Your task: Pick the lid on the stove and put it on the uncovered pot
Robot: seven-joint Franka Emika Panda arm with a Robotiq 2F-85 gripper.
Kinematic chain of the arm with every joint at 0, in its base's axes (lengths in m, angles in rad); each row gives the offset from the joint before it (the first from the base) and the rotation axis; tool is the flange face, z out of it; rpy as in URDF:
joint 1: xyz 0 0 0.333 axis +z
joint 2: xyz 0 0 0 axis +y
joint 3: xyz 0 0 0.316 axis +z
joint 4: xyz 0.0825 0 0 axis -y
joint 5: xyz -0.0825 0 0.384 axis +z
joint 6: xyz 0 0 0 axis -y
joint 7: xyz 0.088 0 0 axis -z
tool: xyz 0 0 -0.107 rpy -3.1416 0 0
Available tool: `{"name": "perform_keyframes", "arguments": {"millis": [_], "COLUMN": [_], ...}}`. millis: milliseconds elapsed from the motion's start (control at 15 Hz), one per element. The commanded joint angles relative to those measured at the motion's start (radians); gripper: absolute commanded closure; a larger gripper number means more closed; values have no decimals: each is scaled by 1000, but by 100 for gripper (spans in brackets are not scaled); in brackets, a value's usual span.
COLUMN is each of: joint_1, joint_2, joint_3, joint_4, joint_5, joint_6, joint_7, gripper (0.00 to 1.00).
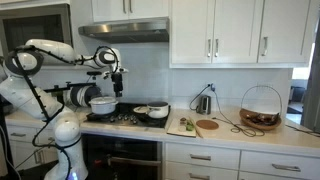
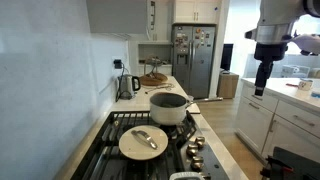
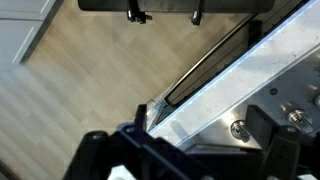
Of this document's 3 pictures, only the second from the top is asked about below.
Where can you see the steel electric kettle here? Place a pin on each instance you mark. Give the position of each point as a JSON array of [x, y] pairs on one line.
[[126, 87]]

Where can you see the white upper wall cabinet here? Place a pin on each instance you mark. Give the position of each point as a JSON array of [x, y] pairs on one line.
[[161, 20]]

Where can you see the black flat screen monitor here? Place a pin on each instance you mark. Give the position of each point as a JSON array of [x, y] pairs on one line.
[[227, 56]]

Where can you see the small wooden side cabinet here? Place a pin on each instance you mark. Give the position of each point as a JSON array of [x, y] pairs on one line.
[[228, 86]]

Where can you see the white kitchen island cabinet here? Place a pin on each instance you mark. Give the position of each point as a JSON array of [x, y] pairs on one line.
[[283, 116]]

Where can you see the black gas cooktop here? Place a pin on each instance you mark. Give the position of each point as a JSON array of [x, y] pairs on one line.
[[110, 163]]

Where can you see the steel range hood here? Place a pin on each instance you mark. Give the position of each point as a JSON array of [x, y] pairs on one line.
[[116, 16]]

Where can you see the black wall power adapter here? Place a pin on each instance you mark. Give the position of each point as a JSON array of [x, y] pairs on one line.
[[117, 64]]

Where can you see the white patterned mug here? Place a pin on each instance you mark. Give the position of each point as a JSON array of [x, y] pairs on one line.
[[305, 84]]

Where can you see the metal stove knob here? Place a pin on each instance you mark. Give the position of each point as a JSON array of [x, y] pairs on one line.
[[192, 150], [197, 163], [200, 141]]

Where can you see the white cabinet above refrigerator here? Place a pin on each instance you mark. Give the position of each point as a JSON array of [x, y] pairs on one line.
[[196, 10]]

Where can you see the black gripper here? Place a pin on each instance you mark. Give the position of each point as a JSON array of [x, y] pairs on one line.
[[270, 51]]

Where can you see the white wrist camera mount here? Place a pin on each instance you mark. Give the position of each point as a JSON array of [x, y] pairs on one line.
[[308, 43]]

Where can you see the white pot with lid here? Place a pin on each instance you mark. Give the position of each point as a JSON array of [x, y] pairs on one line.
[[186, 176]]

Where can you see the black camera stand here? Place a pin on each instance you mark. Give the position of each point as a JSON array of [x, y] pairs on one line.
[[293, 165]]

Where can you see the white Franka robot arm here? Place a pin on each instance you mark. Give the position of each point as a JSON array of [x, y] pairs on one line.
[[276, 16]]

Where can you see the stainless steel refrigerator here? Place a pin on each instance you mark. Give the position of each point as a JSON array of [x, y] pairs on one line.
[[193, 66]]

